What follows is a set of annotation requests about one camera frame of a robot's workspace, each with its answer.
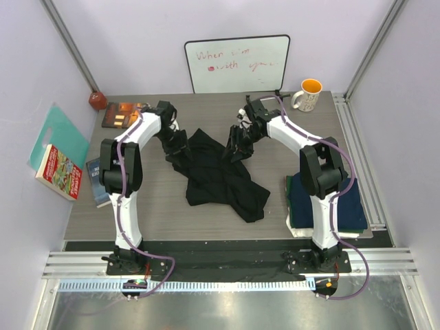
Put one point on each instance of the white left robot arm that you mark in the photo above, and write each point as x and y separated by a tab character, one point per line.
121	174

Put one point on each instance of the white folded t shirt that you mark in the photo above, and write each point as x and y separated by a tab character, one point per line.
299	232

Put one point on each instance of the blue cover book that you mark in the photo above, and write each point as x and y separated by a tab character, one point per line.
100	196

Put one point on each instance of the red brown die block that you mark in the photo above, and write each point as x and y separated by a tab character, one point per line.
98	101

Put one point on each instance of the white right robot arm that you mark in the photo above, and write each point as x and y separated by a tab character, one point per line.
320	166

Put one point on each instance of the red white cover book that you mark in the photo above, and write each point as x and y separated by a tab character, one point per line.
59	173

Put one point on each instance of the orange brown cover book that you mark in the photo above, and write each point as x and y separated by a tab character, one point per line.
121	115

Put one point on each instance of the small whiteboard with red writing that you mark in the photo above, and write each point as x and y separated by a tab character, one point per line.
235	65

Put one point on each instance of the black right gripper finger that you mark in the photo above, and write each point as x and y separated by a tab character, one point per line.
230	148
240	154

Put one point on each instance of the black wire book stand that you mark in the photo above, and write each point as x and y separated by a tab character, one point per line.
270	101

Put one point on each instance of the teal plastic cutting board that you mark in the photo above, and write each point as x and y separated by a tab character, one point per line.
60	131

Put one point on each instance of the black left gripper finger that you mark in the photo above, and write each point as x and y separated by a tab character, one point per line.
173	153
180	138

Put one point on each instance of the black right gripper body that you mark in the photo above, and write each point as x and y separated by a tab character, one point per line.
252	135

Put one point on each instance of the black t shirt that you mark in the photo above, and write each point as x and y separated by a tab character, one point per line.
215	179

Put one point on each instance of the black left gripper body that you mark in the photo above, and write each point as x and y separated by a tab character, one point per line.
166	136

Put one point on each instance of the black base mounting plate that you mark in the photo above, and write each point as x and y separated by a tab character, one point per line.
294	256

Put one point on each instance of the white mug orange inside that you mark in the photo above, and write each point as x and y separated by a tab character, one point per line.
306	98

